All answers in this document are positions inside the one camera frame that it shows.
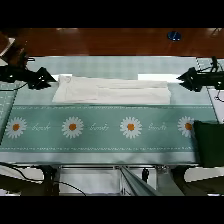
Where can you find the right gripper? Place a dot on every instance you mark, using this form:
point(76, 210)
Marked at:
point(195, 79)

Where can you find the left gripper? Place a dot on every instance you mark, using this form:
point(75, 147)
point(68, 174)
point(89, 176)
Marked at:
point(38, 80)

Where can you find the white shirt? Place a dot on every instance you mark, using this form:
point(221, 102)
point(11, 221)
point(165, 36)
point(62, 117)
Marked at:
point(113, 91)

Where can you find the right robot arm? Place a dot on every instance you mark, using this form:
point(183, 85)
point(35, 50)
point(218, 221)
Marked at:
point(215, 79)

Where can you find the round blue floor disc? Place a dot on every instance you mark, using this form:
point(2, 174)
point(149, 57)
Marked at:
point(174, 36)

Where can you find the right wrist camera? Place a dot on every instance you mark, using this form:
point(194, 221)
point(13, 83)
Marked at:
point(213, 62)

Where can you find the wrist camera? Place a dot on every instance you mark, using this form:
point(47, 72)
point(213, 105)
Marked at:
point(213, 62)
point(24, 59)

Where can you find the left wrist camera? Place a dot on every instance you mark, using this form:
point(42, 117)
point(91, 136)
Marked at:
point(24, 59)

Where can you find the silver frame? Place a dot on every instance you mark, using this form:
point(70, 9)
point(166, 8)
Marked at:
point(137, 185)

